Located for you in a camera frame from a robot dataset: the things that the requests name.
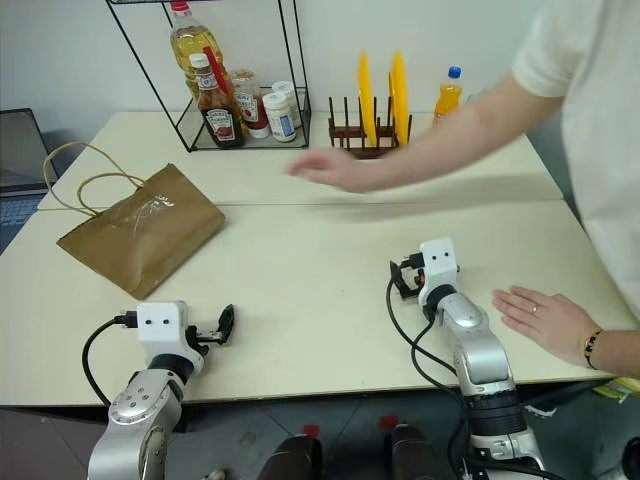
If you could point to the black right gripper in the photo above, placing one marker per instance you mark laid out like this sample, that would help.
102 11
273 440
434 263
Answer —
411 285

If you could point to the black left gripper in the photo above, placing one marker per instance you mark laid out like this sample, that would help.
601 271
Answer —
205 338

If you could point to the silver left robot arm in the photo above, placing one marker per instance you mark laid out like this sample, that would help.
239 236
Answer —
145 400

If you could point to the person's right forearm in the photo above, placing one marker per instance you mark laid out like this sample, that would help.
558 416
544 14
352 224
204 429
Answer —
450 130

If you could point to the person's left forearm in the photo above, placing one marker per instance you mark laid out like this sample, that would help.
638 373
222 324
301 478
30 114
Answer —
620 352

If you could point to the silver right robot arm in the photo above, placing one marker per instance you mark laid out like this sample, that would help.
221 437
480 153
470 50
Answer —
480 350

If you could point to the brown paper bag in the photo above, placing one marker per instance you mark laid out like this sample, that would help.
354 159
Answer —
150 235

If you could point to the person's right hand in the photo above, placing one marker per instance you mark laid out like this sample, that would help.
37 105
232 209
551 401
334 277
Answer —
335 172

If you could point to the person's left hand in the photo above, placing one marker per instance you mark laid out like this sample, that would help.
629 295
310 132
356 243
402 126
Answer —
545 320

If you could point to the dark rounded shape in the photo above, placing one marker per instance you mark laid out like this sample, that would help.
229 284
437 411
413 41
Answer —
292 457
415 452

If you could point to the dark wooden dish rack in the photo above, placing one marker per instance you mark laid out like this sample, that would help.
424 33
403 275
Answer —
350 135

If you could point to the yellow plate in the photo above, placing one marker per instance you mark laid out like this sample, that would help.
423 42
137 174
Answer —
365 95
398 95

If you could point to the orange juice bottle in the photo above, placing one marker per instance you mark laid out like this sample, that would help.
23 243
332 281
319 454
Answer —
447 100

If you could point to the white mayonnaise jar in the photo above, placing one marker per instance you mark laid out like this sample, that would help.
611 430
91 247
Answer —
290 92
280 117

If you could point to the glass ketchup bottle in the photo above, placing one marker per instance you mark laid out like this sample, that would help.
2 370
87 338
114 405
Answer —
220 117

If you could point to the red squeeze ketchup bottle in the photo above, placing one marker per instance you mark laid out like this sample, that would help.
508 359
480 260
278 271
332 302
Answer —
252 107

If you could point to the yellow green packet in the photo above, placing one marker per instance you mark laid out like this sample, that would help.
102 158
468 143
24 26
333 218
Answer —
620 389

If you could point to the white t-shirt torso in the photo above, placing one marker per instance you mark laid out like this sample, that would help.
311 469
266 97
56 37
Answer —
605 125

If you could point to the dark laptop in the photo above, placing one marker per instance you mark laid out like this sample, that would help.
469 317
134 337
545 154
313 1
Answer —
20 150

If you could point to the cooking oil bottle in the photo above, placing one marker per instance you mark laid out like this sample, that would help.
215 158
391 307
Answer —
187 45

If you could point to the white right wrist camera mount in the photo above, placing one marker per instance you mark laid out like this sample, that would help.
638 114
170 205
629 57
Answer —
439 265

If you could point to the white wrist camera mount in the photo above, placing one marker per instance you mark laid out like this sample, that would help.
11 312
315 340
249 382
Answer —
160 325
439 265

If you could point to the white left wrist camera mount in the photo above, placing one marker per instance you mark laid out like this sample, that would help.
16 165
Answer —
160 325

